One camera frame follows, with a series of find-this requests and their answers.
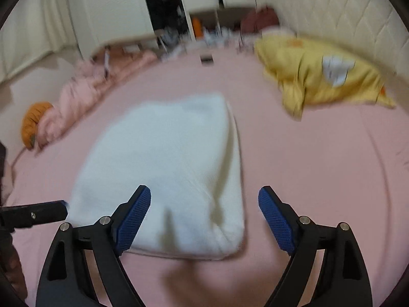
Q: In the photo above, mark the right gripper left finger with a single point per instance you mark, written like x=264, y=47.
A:
x=65, y=279

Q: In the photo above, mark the orange bottle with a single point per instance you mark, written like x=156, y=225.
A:
x=197, y=27

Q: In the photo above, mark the maroon bag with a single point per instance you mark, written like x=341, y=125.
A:
x=257, y=20

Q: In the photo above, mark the white louvered wardrobe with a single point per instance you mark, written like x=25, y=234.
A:
x=96, y=22

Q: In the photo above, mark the cream tufted headboard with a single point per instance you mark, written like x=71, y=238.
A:
x=371, y=28

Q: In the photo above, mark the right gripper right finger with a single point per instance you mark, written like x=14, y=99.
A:
x=343, y=279

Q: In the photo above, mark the cream curtain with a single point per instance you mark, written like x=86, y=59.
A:
x=33, y=30

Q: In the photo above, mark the pink crumpled duvet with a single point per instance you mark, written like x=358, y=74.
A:
x=92, y=80

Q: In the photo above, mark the folding lap desk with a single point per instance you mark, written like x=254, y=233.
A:
x=131, y=43

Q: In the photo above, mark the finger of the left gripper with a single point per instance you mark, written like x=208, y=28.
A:
x=27, y=216

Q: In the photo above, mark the white fluffy cardigan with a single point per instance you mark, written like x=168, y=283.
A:
x=187, y=153

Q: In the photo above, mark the small black box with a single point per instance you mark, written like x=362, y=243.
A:
x=206, y=59

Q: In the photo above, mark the pink bed sheet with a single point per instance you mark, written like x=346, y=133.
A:
x=340, y=163

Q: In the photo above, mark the yellow cartoon pillow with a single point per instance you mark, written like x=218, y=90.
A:
x=311, y=72

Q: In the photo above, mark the person left hand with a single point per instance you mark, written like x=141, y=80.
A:
x=11, y=264

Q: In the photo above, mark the orange pumpkin plush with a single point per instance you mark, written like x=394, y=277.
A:
x=30, y=122

